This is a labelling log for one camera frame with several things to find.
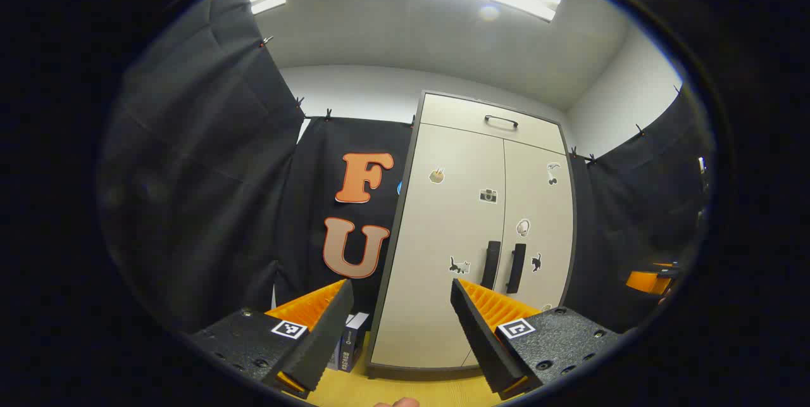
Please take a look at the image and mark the beige cabinet drawer front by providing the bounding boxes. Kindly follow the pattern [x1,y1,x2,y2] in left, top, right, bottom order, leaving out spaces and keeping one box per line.
[420,94,566,154]

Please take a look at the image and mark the beige double-door shoe cabinet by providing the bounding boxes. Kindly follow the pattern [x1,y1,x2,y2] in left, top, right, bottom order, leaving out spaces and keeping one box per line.
[366,91,578,381]

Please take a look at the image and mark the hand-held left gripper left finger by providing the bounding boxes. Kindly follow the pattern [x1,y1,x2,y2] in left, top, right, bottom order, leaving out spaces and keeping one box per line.
[190,279,355,400]

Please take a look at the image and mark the black door handle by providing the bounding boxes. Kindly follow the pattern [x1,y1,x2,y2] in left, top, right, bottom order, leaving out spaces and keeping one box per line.
[506,243,527,294]
[480,241,502,291]

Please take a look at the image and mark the blue white cardboard box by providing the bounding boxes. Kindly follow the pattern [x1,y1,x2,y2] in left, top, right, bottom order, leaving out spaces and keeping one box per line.
[327,312,371,373]

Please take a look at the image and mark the beige shoe cabinet door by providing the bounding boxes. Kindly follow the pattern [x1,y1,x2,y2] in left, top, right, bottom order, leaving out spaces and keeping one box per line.
[370,122,507,370]
[487,139,574,316]

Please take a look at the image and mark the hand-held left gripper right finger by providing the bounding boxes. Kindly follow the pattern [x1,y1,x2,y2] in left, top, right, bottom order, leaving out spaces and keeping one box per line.
[451,278,624,401]

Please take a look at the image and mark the black backdrop cloth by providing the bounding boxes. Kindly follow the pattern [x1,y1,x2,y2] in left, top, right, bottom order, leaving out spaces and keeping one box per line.
[98,0,716,338]

